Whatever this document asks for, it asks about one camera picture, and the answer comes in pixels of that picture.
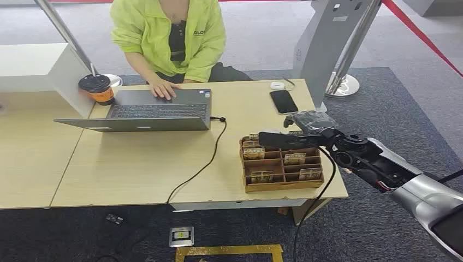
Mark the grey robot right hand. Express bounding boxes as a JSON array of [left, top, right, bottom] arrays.
[[258, 110, 340, 151]]

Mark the wooden card organiser box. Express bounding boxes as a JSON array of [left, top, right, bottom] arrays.
[[239, 133, 325, 193]]

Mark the person's hand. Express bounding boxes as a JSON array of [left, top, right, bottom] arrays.
[[147, 78, 181, 101]]

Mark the person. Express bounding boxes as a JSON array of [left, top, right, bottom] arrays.
[[110, 0, 253, 101]]

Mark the black smartphone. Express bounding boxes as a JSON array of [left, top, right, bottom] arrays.
[[269, 90, 300, 116]]

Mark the wooden table leg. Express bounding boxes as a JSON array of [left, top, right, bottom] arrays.
[[291, 198, 330, 225]]

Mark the grey kiosk stand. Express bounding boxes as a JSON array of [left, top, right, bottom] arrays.
[[292, 0, 383, 112]]

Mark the grey laptop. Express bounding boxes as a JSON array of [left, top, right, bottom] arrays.
[[54, 88, 213, 133]]

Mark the metal floor socket plate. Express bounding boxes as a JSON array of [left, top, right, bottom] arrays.
[[169, 226, 195, 248]]

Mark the red barrier belt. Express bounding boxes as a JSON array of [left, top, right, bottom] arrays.
[[381, 0, 463, 79]]

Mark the coffee cup with black lid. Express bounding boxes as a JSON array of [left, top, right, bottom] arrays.
[[78, 74, 116, 106]]

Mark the white desk partition box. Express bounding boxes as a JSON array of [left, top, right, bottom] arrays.
[[0, 43, 97, 119]]

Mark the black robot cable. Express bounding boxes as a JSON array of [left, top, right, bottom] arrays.
[[292, 147, 337, 262]]

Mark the black laptop power cable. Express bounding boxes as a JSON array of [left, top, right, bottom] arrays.
[[166, 116, 228, 205]]

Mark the chrome stanchion post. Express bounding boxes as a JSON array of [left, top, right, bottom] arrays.
[[34, 0, 123, 88], [324, 0, 361, 98]]

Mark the yellow floor tape frame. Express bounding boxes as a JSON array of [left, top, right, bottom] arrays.
[[175, 244, 284, 262]]

